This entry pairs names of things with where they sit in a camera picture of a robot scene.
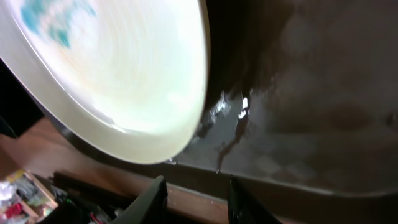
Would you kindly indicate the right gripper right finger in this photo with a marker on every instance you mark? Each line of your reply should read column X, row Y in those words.
column 244, row 208

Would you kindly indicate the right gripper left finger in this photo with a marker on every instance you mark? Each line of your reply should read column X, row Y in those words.
column 149, row 208

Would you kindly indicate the white plate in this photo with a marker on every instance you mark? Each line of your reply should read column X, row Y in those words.
column 128, row 77

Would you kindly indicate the brown plastic serving tray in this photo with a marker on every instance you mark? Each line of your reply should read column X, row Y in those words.
column 301, row 107

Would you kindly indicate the cluttered box on floor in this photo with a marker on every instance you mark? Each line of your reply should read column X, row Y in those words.
column 24, row 199

